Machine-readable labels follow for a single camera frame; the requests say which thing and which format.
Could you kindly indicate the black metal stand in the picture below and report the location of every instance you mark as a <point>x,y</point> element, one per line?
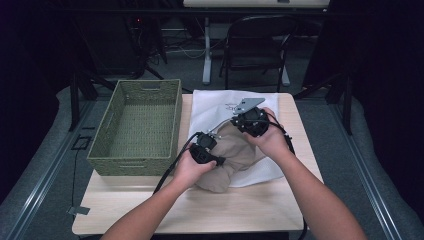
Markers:
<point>74,100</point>
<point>348,103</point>

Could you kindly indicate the green woven basket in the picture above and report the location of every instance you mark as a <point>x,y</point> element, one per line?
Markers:
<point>143,133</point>

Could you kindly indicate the beige cloth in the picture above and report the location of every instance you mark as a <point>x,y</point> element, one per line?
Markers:
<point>233,150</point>

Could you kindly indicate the black folding chair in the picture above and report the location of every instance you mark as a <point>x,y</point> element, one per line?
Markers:
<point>253,43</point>

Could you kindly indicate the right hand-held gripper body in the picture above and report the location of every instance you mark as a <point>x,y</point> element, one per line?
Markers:
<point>253,121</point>

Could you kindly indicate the person's right hand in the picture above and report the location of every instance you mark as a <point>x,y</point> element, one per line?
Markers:
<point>273,140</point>

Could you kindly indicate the white background table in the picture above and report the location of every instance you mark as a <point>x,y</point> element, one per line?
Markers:
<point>207,50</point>

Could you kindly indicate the person's left hand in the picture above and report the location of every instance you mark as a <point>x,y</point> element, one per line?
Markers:
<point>188,171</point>

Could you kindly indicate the white mesh laundry bag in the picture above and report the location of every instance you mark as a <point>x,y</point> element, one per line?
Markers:
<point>210,110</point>

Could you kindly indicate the black floor outlet frame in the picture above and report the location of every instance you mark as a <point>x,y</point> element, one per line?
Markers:
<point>74,144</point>

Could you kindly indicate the grey tape piece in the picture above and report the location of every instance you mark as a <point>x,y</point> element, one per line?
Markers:
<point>79,210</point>

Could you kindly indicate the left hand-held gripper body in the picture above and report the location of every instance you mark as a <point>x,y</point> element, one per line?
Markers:
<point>203,150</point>

